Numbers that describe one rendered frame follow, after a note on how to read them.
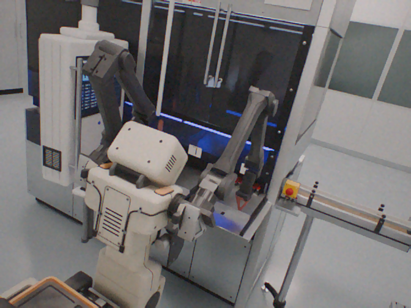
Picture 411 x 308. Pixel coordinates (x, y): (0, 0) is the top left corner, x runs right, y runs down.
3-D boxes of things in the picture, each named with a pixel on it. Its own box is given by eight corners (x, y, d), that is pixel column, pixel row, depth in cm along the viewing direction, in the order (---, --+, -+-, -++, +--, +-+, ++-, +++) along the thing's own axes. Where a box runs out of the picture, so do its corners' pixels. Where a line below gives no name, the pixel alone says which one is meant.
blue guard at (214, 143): (29, 93, 240) (28, 69, 234) (270, 181, 171) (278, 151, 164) (28, 93, 240) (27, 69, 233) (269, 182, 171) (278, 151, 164)
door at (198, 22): (142, 101, 196) (152, -2, 174) (207, 121, 180) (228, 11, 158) (141, 101, 196) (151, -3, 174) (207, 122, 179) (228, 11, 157)
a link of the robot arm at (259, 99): (251, 74, 112) (277, 82, 108) (254, 94, 124) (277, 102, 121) (194, 186, 102) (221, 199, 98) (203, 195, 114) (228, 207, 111)
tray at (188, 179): (180, 161, 203) (180, 156, 202) (215, 175, 194) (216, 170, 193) (148, 178, 174) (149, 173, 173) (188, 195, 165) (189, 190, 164)
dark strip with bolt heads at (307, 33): (262, 178, 173) (304, 25, 143) (269, 181, 171) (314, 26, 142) (261, 178, 172) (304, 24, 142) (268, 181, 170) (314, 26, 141)
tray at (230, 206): (227, 179, 191) (228, 174, 190) (267, 195, 182) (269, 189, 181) (202, 201, 162) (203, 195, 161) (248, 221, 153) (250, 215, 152)
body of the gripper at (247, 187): (252, 195, 156) (257, 181, 154) (246, 200, 147) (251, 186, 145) (241, 190, 158) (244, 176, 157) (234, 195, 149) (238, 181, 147)
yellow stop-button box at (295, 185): (284, 189, 175) (288, 178, 172) (297, 194, 172) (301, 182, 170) (281, 194, 168) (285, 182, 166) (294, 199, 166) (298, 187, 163)
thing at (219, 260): (107, 167, 365) (112, 93, 332) (277, 241, 291) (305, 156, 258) (27, 201, 279) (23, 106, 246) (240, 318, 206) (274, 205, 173)
